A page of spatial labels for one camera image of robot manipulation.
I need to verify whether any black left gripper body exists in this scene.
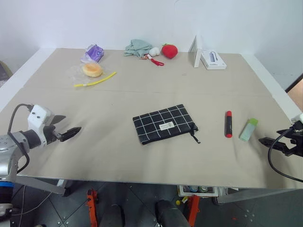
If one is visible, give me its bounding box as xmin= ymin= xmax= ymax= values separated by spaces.
xmin=44 ymin=119 xmax=62 ymax=146

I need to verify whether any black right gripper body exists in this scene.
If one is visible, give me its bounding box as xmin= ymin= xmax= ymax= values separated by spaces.
xmin=287 ymin=123 xmax=303 ymax=157

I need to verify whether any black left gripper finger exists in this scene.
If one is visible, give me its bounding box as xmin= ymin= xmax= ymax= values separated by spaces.
xmin=59 ymin=126 xmax=82 ymax=142
xmin=51 ymin=114 xmax=67 ymax=126

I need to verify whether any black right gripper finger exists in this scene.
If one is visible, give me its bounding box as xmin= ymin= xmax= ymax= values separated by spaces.
xmin=276 ymin=128 xmax=294 ymax=136
xmin=258 ymin=137 xmax=292 ymax=157

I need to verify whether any black grid pencil pouch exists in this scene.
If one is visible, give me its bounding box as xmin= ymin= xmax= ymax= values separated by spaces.
xmin=132 ymin=104 xmax=202 ymax=146

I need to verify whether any pale green eraser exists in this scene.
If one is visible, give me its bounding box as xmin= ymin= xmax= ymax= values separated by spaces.
xmin=238 ymin=118 xmax=259 ymax=142

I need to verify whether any bread bun in plastic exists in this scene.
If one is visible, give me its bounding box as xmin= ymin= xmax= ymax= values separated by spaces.
xmin=68 ymin=62 xmax=112 ymax=84

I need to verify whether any black marker with red caps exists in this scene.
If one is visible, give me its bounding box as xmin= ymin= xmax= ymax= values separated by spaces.
xmin=224 ymin=110 xmax=233 ymax=139

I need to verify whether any yellow flexible strip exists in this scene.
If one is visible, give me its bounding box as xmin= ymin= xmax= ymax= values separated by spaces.
xmin=73 ymin=71 xmax=117 ymax=88

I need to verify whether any round bread bun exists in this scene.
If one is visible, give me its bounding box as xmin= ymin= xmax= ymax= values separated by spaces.
xmin=81 ymin=62 xmax=104 ymax=78

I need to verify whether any grey beige background object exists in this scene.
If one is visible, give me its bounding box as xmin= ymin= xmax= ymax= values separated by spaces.
xmin=0 ymin=61 xmax=13 ymax=88

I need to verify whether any purple snack packet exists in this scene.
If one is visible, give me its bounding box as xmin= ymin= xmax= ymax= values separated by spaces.
xmin=80 ymin=44 xmax=105 ymax=64

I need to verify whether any orange metal stand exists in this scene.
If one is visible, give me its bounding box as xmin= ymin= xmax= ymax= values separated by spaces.
xmin=187 ymin=194 xmax=200 ymax=227
xmin=87 ymin=188 xmax=99 ymax=227

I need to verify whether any beige table cover sheet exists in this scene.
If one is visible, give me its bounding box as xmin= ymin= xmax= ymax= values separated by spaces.
xmin=0 ymin=47 xmax=303 ymax=190

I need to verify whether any white storage bin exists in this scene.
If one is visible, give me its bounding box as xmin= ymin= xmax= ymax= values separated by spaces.
xmin=177 ymin=184 xmax=220 ymax=199

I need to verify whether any white box with hub print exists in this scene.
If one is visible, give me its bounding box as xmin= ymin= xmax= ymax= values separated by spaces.
xmin=201 ymin=48 xmax=227 ymax=70

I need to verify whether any pale green crumpled cloth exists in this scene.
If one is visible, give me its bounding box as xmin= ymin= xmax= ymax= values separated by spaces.
xmin=123 ymin=38 xmax=153 ymax=58

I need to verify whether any white plush garlic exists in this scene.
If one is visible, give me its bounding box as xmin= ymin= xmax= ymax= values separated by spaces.
xmin=148 ymin=46 xmax=161 ymax=57

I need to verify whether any plain white cardboard box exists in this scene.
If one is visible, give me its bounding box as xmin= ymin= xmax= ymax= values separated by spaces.
xmin=189 ymin=35 xmax=205 ymax=69

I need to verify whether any dark rounded shape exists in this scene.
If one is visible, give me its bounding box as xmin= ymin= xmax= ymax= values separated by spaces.
xmin=154 ymin=199 xmax=190 ymax=227

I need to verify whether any red plush strawberry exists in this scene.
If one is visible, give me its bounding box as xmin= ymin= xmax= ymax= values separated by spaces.
xmin=161 ymin=43 xmax=179 ymax=60

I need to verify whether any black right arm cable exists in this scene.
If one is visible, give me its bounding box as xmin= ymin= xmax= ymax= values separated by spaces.
xmin=267 ymin=127 xmax=303 ymax=183

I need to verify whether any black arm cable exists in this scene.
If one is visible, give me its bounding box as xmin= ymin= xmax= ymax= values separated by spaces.
xmin=8 ymin=103 xmax=33 ymax=176
xmin=267 ymin=127 xmax=303 ymax=183

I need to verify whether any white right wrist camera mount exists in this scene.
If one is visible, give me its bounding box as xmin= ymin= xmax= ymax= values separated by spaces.
xmin=290 ymin=113 xmax=303 ymax=125

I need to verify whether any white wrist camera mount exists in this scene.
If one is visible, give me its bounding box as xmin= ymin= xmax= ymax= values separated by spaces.
xmin=27 ymin=104 xmax=56 ymax=148
xmin=290 ymin=113 xmax=303 ymax=125

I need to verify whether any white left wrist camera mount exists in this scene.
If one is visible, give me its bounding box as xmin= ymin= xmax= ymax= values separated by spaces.
xmin=27 ymin=104 xmax=56 ymax=148

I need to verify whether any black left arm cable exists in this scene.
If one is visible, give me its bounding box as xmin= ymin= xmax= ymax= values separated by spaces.
xmin=8 ymin=103 xmax=33 ymax=176

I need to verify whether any grey metal table frame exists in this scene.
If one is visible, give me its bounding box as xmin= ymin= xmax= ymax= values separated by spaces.
xmin=17 ymin=175 xmax=68 ymax=196

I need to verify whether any red white strap keychain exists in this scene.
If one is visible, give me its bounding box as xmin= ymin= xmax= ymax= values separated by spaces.
xmin=139 ymin=54 xmax=165 ymax=67

